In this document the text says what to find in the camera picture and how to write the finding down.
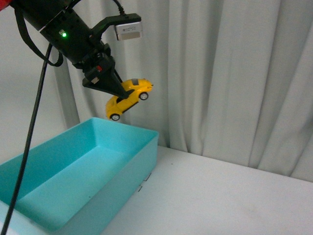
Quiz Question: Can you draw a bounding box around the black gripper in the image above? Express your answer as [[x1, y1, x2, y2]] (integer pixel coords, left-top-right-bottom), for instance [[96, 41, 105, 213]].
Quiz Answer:
[[41, 9, 129, 98]]

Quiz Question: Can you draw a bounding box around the yellow beetle toy car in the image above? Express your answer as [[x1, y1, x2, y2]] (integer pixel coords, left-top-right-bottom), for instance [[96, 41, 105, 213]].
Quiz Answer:
[[106, 78, 153, 121]]

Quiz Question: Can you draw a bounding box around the turquoise plastic storage bin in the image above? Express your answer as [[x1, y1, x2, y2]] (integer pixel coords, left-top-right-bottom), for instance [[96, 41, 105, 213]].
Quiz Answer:
[[7, 118, 158, 235]]

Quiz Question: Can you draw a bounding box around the grey-white pleated curtain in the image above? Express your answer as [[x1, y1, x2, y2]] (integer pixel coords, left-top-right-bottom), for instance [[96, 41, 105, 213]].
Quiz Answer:
[[0, 0, 313, 182]]

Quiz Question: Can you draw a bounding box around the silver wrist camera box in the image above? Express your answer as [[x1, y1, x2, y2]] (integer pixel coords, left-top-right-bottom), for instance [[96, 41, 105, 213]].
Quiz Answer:
[[114, 22, 142, 41]]

